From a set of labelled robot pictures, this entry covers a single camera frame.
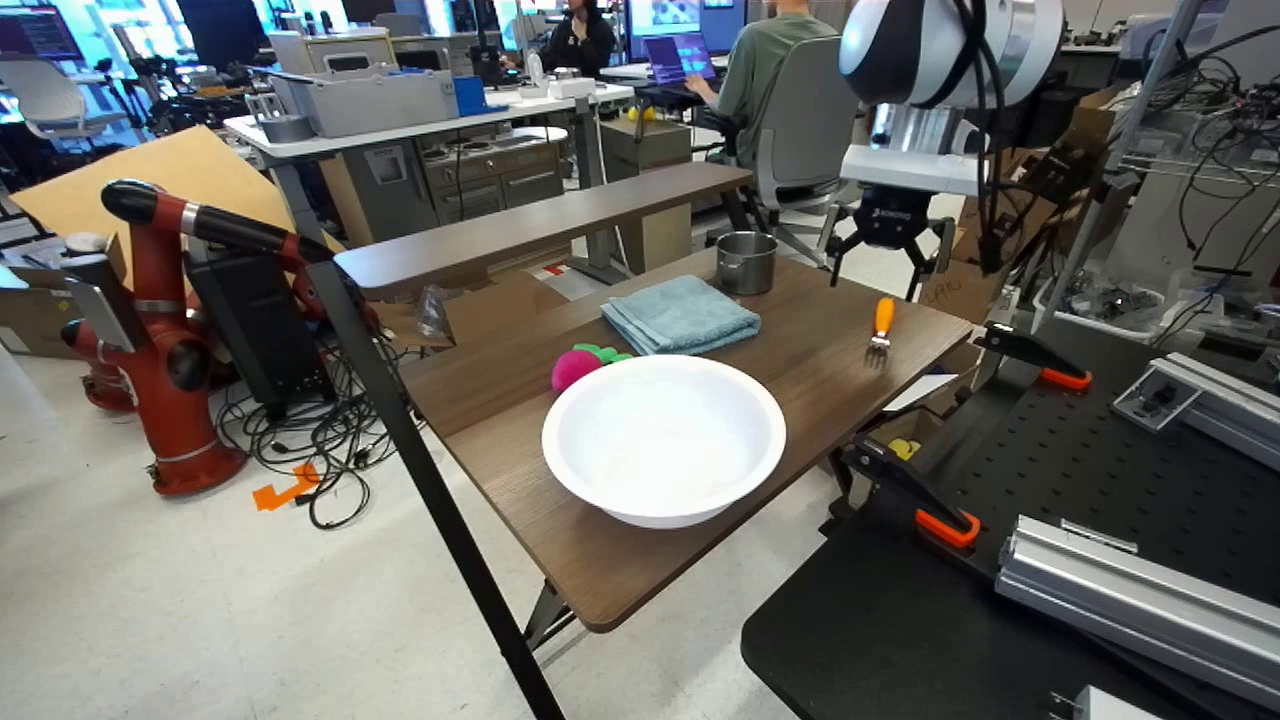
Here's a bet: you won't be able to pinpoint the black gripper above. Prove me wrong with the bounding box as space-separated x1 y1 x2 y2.
823 189 950 304

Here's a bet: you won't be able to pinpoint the orange handled fork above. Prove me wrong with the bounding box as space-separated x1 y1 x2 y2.
867 291 900 356

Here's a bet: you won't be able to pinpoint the steel pot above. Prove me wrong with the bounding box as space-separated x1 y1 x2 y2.
713 226 780 301

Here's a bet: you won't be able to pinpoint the grey office chair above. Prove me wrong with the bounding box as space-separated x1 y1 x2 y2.
753 36 867 224

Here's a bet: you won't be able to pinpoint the black orange bar clamp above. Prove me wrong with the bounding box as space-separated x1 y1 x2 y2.
837 435 987 556
971 322 1098 394

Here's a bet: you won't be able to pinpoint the teal folded cloth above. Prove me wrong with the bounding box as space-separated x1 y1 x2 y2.
596 271 767 360

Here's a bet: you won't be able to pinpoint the person in green shirt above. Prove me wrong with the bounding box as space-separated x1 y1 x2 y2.
686 0 840 153

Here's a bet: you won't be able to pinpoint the white plastic bowl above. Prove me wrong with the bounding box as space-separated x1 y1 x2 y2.
538 353 792 530

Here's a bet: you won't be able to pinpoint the black perforated breadboard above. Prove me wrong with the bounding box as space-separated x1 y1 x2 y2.
736 316 1280 720

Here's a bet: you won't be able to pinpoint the pink toy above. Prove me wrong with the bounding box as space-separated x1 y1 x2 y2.
543 345 611 394

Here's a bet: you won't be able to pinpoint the wooden raised shelf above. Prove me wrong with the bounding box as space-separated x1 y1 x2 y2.
333 160 756 297

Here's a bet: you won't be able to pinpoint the person in dark clothes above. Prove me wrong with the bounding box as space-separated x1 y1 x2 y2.
538 0 620 80

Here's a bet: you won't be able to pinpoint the grey desk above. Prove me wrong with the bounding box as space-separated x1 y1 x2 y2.
226 73 605 247

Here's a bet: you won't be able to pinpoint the black computer tower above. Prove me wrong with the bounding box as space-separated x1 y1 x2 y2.
186 245 341 419

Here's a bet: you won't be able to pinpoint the large cardboard sheet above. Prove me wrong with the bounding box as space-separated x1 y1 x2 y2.
8 122 304 250

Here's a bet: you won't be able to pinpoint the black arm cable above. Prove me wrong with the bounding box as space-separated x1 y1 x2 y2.
952 0 1057 276

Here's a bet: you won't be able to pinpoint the aluminium extrusion rail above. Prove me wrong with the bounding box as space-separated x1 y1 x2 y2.
1114 348 1280 473
992 512 1280 712

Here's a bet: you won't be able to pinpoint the black table leg frame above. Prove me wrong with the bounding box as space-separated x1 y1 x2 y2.
304 254 568 720

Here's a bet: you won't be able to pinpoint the black floor cables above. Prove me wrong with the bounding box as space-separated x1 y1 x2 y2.
216 385 410 534

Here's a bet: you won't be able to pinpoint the red pedestal robot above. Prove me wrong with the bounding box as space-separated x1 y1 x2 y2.
63 175 337 501

